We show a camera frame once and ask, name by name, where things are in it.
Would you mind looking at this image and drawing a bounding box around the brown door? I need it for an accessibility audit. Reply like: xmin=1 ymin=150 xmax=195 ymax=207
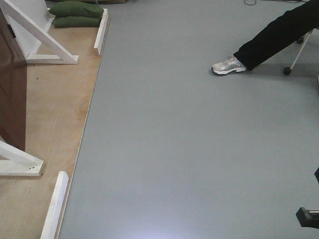
xmin=0 ymin=12 xmax=27 ymax=151

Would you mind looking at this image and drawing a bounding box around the chair leg with caster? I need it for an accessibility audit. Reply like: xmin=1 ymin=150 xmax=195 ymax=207
xmin=283 ymin=29 xmax=314 ymax=75

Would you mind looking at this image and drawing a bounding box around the white lower brace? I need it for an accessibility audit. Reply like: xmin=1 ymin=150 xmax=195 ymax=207
xmin=0 ymin=141 xmax=45 ymax=177

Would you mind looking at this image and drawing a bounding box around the white grey sneaker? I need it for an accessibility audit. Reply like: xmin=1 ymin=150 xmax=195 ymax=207
xmin=211 ymin=55 xmax=247 ymax=75

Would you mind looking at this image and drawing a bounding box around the white edge rail far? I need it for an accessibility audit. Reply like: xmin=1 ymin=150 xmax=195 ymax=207
xmin=94 ymin=8 xmax=109 ymax=56

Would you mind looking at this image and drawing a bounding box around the plywood base platform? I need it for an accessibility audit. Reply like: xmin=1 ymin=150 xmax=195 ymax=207
xmin=0 ymin=27 xmax=101 ymax=239

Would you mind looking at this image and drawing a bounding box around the white wall panel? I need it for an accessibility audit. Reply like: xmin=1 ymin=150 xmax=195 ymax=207
xmin=0 ymin=0 xmax=53 ymax=58

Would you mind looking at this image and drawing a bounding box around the upper green sandbag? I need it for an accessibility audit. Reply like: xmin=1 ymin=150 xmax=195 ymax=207
xmin=49 ymin=1 xmax=104 ymax=17

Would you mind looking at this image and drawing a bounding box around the lower green sandbag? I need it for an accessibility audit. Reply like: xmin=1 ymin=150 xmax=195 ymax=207
xmin=54 ymin=16 xmax=102 ymax=28

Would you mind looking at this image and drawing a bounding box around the black trouser leg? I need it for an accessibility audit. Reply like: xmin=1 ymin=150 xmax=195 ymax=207
xmin=234 ymin=0 xmax=319 ymax=71

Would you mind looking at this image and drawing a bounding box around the white edge rail near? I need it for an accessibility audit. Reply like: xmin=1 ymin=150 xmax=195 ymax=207
xmin=40 ymin=171 xmax=69 ymax=239

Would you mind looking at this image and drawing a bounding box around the black robot part lower right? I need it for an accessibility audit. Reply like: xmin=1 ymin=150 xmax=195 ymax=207
xmin=296 ymin=207 xmax=319 ymax=229

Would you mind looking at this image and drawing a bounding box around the white edge rail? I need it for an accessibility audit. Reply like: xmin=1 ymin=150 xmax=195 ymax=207
xmin=94 ymin=8 xmax=109 ymax=56
xmin=40 ymin=171 xmax=69 ymax=239

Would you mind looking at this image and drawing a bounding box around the green sandbag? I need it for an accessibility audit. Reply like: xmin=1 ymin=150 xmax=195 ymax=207
xmin=49 ymin=1 xmax=104 ymax=17
xmin=54 ymin=16 xmax=102 ymax=28

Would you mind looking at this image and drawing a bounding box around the white diagonal brace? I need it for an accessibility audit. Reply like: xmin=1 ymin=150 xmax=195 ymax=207
xmin=0 ymin=6 xmax=79 ymax=64

